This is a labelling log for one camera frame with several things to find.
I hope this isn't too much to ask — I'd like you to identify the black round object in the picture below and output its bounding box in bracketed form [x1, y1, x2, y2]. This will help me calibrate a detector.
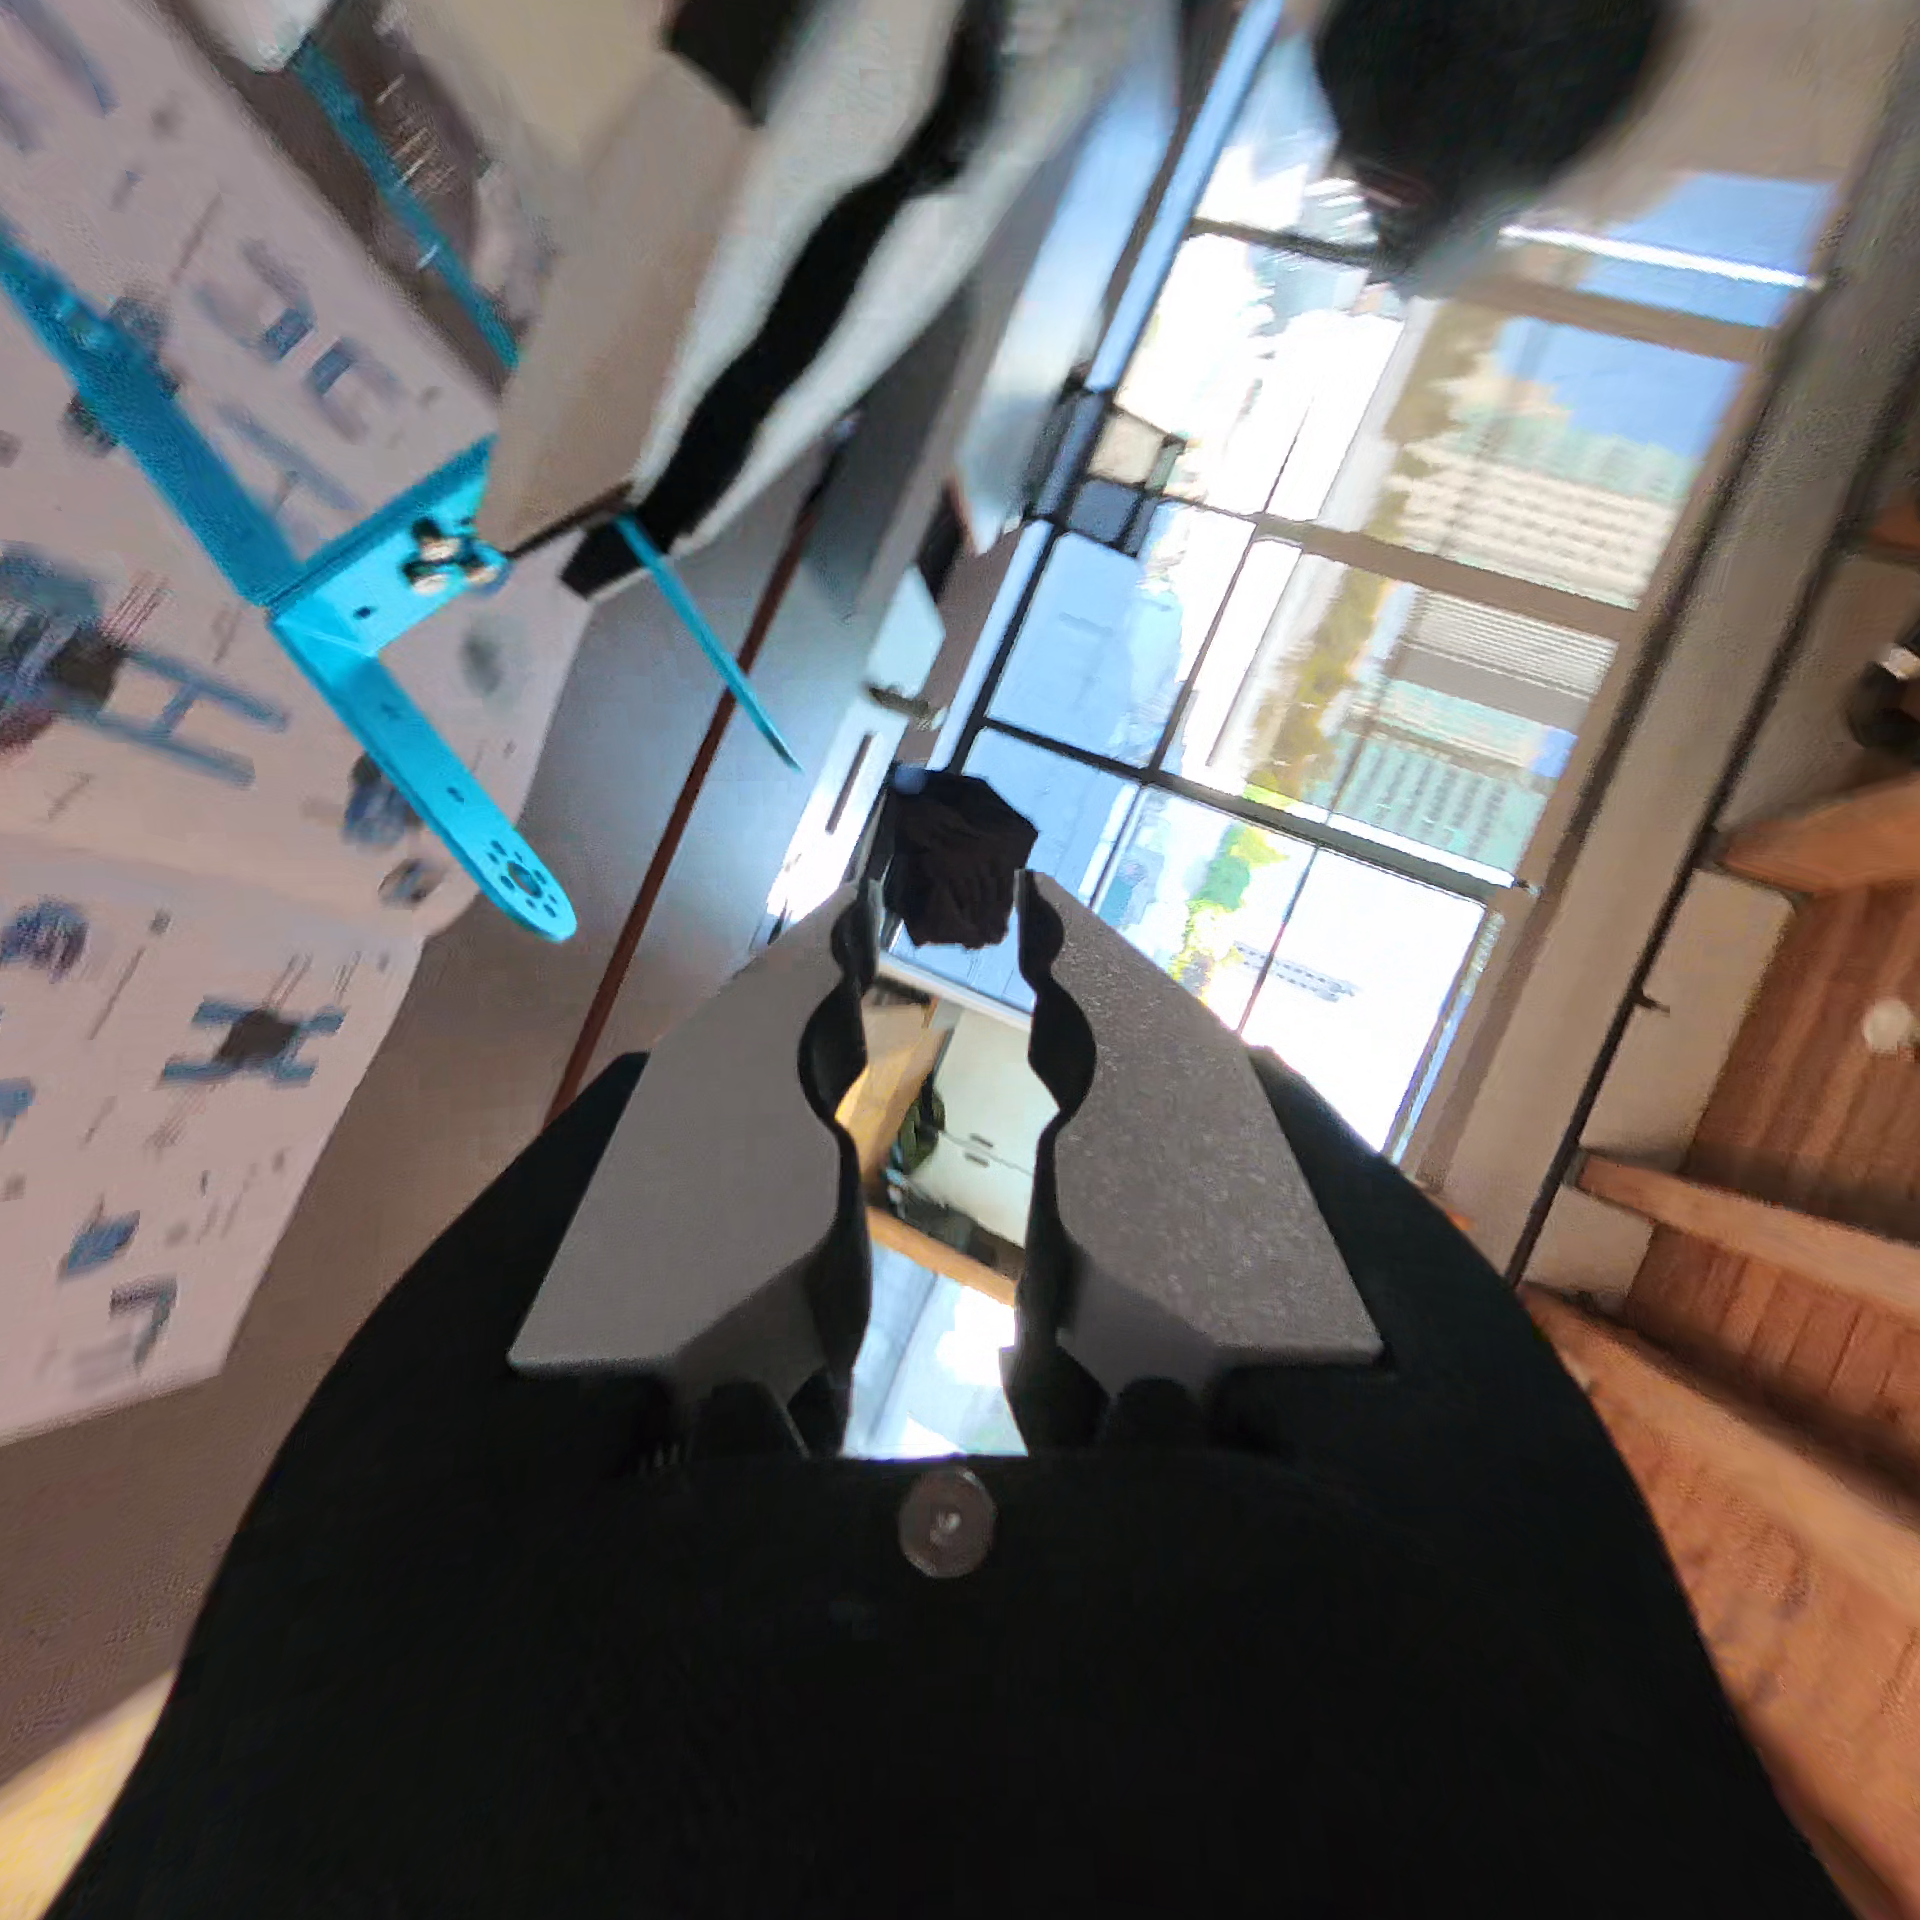
[1312, 0, 1672, 288]

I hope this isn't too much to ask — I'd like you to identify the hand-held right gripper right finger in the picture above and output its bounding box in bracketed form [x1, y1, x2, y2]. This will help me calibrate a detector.
[1001, 871, 1386, 1452]

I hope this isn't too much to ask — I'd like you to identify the blue straight metal bracket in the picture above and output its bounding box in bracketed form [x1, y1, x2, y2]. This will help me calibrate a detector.
[294, 29, 807, 776]

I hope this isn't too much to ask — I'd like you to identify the small black plastic part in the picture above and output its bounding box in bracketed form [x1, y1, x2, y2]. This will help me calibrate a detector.
[882, 769, 1041, 950]

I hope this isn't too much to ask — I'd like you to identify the blue bent metal bracket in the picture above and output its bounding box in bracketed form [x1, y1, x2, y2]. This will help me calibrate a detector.
[0, 224, 584, 946]

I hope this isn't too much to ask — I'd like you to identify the open instruction manual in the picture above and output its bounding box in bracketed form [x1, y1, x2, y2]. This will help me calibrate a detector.
[0, 0, 566, 1448]

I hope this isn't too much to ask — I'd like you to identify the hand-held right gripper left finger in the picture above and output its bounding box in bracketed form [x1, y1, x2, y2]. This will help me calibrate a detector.
[507, 884, 880, 1452]

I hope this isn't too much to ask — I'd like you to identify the large framed window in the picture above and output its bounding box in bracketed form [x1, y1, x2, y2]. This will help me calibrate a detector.
[960, 150, 1835, 1201]

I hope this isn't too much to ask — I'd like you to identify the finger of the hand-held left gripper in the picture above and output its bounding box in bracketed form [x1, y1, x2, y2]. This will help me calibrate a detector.
[631, 0, 1041, 552]
[478, 47, 755, 596]

